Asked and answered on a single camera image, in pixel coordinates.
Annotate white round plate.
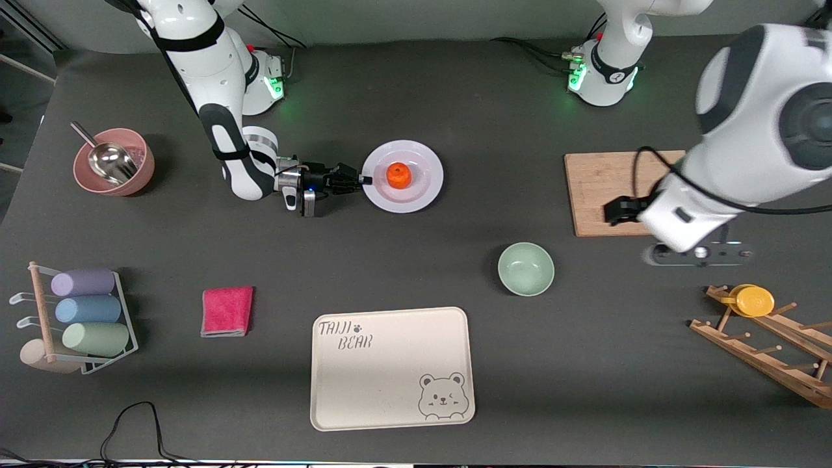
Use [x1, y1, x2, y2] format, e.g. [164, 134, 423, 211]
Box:
[361, 140, 445, 214]

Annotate wooden cutting board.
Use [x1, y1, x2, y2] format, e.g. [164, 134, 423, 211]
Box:
[564, 150, 707, 237]

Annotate light green bowl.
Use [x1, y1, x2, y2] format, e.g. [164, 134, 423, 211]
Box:
[498, 242, 555, 297]

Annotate yellow cup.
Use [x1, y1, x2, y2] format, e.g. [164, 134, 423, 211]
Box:
[720, 284, 775, 318]

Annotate pink folded cloth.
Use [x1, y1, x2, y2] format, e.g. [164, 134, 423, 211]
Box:
[201, 286, 254, 338]

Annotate pink bowl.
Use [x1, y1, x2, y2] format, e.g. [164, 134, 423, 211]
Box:
[73, 128, 156, 197]

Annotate wooden peg drying rack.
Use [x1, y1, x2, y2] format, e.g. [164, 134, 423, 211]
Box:
[689, 285, 832, 410]

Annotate cream bear print tray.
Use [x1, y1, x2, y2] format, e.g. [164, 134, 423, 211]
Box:
[310, 306, 476, 432]

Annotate metal scoop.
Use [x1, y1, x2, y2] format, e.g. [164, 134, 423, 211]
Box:
[70, 122, 139, 186]

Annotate purple cup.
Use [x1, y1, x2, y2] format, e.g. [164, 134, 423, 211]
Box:
[51, 268, 116, 298]

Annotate blue cup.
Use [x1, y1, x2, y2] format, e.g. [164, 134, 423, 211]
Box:
[55, 295, 122, 324]

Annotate green cup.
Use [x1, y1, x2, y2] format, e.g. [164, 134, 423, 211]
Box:
[62, 322, 130, 358]

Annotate pale thin background bar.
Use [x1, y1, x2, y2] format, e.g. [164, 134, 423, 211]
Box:
[0, 53, 57, 85]

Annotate beige cup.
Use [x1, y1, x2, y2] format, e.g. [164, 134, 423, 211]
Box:
[19, 339, 82, 374]

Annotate black right arm base cables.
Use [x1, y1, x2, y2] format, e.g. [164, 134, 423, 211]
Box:
[237, 6, 309, 82]

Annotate black arm base cables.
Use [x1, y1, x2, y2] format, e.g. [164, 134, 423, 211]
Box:
[237, 6, 309, 82]
[491, 16, 608, 75]

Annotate black left arm base cables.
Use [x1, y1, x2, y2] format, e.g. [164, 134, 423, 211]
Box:
[491, 16, 608, 75]

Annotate thin black looped cable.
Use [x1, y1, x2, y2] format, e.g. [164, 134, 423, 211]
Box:
[0, 401, 215, 468]

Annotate white wire cup rack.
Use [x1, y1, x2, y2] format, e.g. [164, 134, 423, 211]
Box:
[9, 261, 139, 376]

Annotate dark background rail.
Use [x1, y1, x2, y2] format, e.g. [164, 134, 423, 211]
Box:
[0, 10, 66, 53]

